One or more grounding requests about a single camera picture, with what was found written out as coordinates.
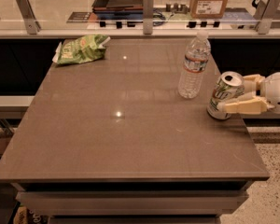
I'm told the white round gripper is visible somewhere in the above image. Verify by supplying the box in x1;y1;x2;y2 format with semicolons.
222;72;280;115

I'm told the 7up soda can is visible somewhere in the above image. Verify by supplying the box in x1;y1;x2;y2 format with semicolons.
207;71;245;120

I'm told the green jalapeno chip bag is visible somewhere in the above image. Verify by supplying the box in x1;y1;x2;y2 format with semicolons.
52;35;110;65

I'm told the yellow snack bag under table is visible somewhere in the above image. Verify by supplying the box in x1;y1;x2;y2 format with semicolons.
13;206;49;224

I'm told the clear plastic water bottle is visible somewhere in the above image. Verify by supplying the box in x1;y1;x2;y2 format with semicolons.
178;30;211;99

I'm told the cardboard box with label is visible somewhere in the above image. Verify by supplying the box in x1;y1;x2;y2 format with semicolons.
190;0;228;19

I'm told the dark tray stack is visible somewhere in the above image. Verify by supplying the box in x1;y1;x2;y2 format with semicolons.
91;0;153;15

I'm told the grey table drawer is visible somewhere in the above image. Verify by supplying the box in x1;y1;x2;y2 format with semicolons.
17;190;248;216

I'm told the right metal glass bracket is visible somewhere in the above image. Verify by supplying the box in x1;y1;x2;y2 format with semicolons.
254;0;280;35

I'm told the metal glass bracket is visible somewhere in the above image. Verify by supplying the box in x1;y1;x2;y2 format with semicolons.
143;0;154;35
254;0;280;35
16;0;41;35

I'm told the middle metal glass bracket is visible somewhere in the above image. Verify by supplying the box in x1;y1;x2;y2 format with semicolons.
143;0;154;35

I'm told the left metal glass bracket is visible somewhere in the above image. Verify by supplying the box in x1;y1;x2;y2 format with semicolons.
16;0;41;35

